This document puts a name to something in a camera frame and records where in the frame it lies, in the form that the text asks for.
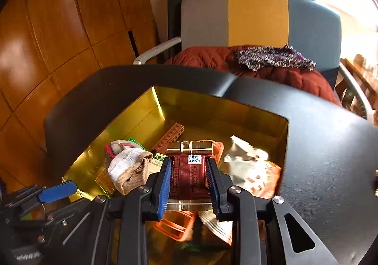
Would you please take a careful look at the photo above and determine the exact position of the beige red sock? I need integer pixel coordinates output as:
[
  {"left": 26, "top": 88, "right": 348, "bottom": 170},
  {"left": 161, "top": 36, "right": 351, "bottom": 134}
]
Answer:
[{"left": 104, "top": 139, "right": 155, "bottom": 196}]

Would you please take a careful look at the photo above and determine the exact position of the white green text box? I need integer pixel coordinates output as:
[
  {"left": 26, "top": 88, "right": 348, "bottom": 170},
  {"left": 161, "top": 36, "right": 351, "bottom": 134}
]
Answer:
[{"left": 149, "top": 153, "right": 167, "bottom": 175}]

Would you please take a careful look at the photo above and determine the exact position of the orange plastic rack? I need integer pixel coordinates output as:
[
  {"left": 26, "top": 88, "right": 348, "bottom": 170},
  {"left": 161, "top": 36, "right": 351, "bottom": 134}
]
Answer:
[{"left": 154, "top": 140, "right": 224, "bottom": 242}]

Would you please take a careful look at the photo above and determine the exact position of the orange white chip bag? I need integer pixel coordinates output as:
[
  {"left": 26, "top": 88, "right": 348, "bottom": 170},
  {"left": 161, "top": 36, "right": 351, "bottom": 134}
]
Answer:
[{"left": 199, "top": 135, "right": 281, "bottom": 244}]

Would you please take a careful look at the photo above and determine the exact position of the red snack packet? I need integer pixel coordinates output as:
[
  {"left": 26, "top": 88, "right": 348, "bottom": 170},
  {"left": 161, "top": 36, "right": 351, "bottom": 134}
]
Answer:
[{"left": 166, "top": 140, "right": 213, "bottom": 211}]

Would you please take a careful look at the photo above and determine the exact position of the red gold gift box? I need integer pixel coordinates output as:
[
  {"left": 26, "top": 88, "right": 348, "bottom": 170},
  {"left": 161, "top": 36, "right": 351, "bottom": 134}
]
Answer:
[{"left": 64, "top": 86, "right": 288, "bottom": 264}]

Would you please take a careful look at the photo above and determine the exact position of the red quilted jacket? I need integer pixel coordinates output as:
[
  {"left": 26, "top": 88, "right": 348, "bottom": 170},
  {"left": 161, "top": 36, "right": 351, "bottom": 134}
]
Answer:
[{"left": 165, "top": 45, "right": 341, "bottom": 106}]

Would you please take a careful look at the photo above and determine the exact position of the leopard print cloth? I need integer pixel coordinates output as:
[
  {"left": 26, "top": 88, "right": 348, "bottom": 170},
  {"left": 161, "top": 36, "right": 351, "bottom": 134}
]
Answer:
[{"left": 235, "top": 45, "right": 317, "bottom": 72}]

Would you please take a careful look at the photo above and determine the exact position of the blue yellow grey armchair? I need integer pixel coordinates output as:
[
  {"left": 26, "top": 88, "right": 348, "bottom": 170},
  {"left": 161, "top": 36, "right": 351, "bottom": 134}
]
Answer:
[{"left": 134, "top": 0, "right": 374, "bottom": 122}]

